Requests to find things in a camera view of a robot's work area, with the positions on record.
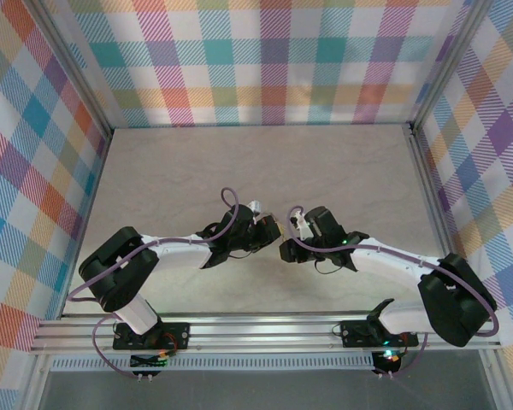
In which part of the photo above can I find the black controller board with leds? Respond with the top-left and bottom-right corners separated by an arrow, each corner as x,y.
129,349 -> 171,384
372,348 -> 405,379

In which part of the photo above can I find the plaid backdrop cloth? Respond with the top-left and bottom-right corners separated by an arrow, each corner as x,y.
422,0 -> 513,410
66,0 -> 458,128
0,0 -> 112,410

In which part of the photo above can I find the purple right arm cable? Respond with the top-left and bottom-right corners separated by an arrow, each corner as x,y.
286,206 -> 500,380

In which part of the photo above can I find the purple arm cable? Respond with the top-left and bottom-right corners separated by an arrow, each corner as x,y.
286,206 -> 500,380
68,186 -> 243,380

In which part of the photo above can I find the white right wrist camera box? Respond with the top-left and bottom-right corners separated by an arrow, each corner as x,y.
287,206 -> 314,238

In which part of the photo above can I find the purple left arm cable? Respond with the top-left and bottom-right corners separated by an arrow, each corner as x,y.
68,186 -> 243,380

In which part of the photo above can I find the aluminium mounting rail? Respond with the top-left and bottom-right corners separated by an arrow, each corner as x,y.
27,313 -> 504,355

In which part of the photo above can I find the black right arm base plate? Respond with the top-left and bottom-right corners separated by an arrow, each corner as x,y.
340,319 -> 420,348

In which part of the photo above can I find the aluminium side rail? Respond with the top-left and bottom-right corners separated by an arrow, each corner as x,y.
404,122 -> 461,261
58,127 -> 112,319

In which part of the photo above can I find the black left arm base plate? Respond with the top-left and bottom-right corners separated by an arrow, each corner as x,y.
112,322 -> 192,351

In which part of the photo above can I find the white slotted cable duct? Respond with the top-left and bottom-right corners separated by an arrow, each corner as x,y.
50,353 -> 377,372

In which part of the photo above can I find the aluminium frame post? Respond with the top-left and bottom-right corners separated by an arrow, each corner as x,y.
32,0 -> 115,138
409,0 -> 493,133

